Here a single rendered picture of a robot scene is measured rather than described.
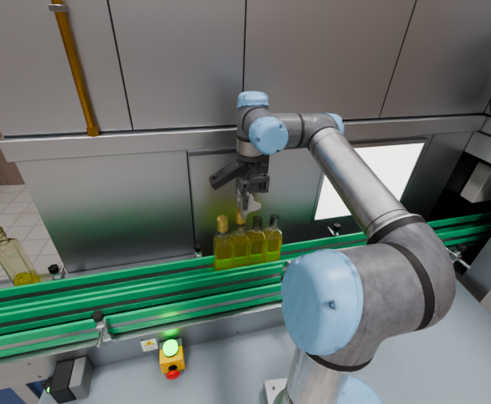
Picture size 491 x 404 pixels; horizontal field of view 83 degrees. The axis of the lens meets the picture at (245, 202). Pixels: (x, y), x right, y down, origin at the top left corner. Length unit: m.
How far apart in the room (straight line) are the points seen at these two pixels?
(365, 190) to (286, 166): 0.50
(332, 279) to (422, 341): 0.96
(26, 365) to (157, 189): 0.61
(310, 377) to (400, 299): 0.19
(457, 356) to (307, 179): 0.79
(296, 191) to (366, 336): 0.75
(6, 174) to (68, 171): 3.02
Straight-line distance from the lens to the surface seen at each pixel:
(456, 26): 1.21
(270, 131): 0.58
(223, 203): 0.98
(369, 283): 0.35
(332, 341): 0.34
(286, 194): 1.04
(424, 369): 1.21
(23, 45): 0.88
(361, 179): 0.52
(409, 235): 0.45
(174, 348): 0.96
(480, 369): 1.32
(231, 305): 0.95
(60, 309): 1.03
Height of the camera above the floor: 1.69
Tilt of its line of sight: 34 degrees down
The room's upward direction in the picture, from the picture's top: 3 degrees clockwise
